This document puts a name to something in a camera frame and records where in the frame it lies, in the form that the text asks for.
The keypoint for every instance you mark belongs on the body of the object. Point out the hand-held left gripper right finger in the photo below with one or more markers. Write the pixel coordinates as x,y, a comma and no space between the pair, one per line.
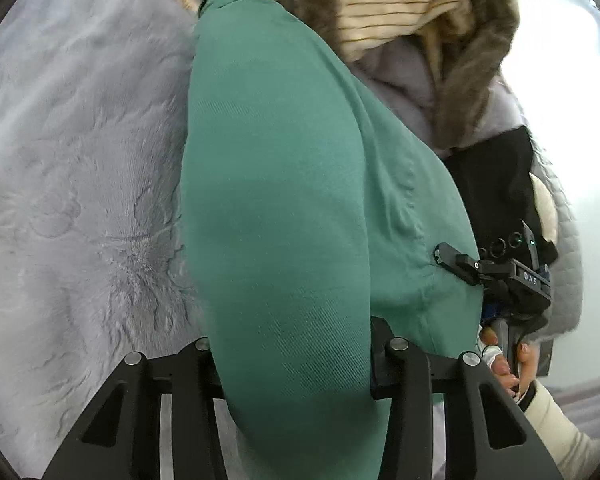
410,410

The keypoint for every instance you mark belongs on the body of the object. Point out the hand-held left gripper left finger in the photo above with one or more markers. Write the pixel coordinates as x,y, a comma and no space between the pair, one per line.
192,410

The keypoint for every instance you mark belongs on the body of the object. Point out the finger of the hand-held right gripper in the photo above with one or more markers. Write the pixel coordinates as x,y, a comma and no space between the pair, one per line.
462,262

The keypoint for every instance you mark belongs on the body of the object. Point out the green shirt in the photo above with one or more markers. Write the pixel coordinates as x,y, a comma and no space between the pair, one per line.
280,185

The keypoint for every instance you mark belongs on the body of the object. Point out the person's right forearm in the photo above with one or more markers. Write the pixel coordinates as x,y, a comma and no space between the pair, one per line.
555,430

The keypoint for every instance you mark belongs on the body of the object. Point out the person's right hand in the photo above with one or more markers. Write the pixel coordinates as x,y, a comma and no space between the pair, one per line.
526,365

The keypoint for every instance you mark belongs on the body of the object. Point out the grey quilted garment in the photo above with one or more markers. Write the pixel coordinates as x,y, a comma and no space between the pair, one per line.
567,260

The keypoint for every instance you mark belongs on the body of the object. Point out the cream cloth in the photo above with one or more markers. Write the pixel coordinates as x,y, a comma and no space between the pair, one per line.
545,205

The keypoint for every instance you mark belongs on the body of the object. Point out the black cloth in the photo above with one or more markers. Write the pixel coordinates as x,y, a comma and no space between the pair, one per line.
490,185

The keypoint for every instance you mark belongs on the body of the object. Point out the brown fur trimmed coat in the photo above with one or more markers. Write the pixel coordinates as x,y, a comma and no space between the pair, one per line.
475,60

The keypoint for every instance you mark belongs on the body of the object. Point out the lavender plush blanket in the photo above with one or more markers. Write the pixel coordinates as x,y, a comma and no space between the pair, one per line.
80,185

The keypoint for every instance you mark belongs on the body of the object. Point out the beige knit garment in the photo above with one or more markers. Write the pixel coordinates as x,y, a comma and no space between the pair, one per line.
380,5

